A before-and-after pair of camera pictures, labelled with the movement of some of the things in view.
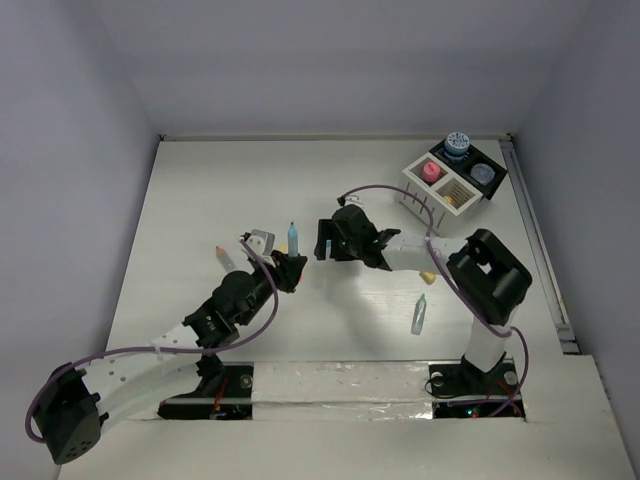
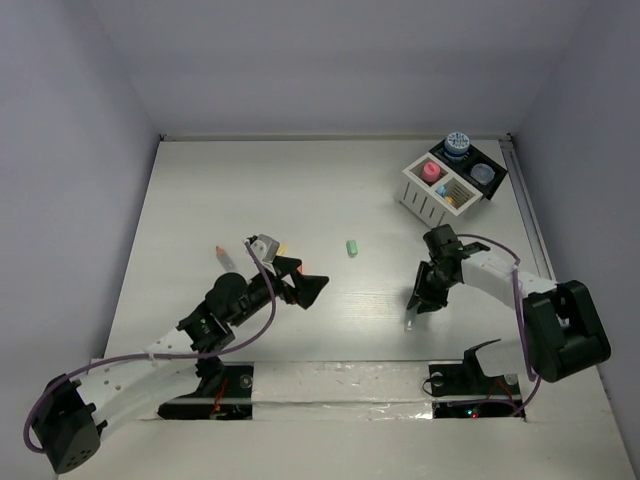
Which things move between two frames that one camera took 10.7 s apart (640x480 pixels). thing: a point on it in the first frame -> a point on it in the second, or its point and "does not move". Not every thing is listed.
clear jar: (482, 173) does not move
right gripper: (329, 229) -> (430, 300)
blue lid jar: (456, 146) does not move
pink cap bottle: (431, 172) does not move
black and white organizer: (452, 187) does not move
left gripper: (286, 270) -> (306, 286)
